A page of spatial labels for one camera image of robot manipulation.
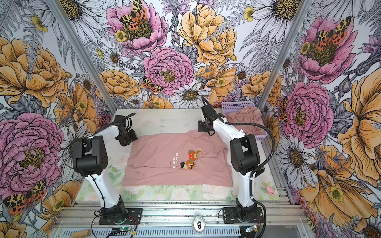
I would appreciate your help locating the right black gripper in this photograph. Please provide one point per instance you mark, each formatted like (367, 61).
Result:
(201, 129)

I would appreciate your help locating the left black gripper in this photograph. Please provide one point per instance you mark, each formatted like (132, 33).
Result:
(133, 137)

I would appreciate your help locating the lilac plastic laundry basket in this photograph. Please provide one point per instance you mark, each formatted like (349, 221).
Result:
(229, 107)

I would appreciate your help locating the pink t-shirt with print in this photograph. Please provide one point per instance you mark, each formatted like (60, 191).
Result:
(190, 158)

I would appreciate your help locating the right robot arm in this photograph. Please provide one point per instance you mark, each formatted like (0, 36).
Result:
(244, 156)

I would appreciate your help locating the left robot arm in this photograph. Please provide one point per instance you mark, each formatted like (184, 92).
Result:
(90, 159)

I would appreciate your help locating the pink shorts in basket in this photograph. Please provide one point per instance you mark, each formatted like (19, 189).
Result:
(248, 114)

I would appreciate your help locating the black remote-like device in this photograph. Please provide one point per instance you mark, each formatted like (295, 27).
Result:
(258, 171)

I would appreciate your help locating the green circuit board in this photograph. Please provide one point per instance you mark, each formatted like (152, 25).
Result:
(123, 231)

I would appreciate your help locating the round silver button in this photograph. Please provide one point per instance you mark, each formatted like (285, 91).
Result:
(198, 224)

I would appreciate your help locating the wooden cork block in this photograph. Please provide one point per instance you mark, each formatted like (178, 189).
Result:
(81, 234)

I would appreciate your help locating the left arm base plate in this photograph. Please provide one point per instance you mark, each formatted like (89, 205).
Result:
(115, 216)

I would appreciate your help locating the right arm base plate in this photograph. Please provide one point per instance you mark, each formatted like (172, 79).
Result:
(238, 215)

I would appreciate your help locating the aluminium front rail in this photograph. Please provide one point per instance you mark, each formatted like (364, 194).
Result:
(181, 214)

